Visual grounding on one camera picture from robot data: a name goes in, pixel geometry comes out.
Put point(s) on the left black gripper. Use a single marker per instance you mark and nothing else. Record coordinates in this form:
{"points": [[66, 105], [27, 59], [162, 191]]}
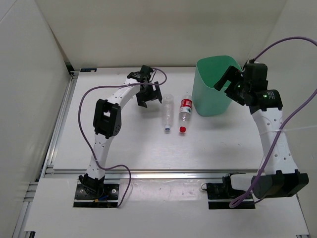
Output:
{"points": [[154, 94]]}

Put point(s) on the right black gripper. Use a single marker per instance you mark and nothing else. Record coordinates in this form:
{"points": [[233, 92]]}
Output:
{"points": [[231, 75]]}

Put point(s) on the clear bottle blue cap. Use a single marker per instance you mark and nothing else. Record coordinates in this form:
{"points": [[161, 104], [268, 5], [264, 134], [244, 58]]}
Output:
{"points": [[167, 112]]}

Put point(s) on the red label bottle red cap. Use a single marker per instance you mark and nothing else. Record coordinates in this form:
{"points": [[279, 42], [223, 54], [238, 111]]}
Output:
{"points": [[185, 112]]}

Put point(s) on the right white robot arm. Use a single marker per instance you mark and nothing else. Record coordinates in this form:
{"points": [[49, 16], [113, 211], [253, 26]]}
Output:
{"points": [[278, 176]]}

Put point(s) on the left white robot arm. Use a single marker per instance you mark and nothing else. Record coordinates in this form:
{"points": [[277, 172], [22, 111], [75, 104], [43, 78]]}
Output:
{"points": [[107, 122]]}

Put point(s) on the green plastic bin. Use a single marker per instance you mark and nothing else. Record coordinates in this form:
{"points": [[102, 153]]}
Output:
{"points": [[208, 101]]}

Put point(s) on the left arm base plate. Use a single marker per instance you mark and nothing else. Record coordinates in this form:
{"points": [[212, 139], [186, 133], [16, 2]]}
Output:
{"points": [[107, 197]]}

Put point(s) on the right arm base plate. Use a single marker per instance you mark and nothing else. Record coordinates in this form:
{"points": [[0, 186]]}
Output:
{"points": [[220, 194]]}

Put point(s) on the aluminium table frame rail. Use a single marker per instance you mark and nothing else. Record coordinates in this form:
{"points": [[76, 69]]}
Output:
{"points": [[165, 198]]}

